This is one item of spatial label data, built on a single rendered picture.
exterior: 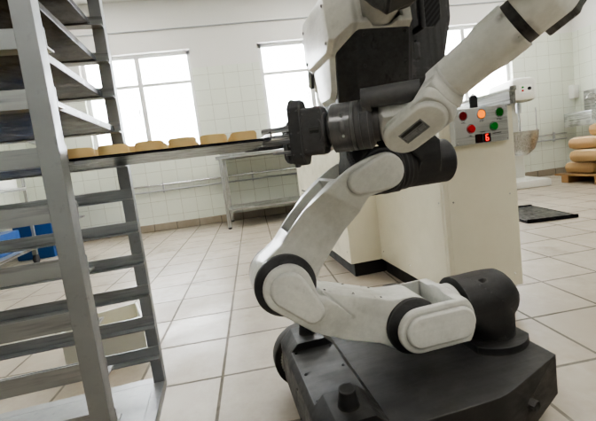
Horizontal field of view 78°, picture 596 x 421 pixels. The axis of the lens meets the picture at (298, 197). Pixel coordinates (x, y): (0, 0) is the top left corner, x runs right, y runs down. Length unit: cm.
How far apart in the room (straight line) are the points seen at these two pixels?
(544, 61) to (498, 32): 635
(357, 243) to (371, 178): 136
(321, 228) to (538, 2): 56
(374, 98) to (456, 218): 105
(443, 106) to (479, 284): 62
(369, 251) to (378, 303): 128
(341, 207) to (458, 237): 86
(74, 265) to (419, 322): 73
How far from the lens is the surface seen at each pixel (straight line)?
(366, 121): 64
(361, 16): 85
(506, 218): 176
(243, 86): 529
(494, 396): 100
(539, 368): 112
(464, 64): 61
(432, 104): 60
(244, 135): 70
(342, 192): 84
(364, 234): 220
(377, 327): 98
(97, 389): 74
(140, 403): 118
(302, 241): 86
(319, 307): 85
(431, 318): 98
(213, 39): 546
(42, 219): 71
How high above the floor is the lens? 73
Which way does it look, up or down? 6 degrees down
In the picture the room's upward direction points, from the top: 7 degrees counter-clockwise
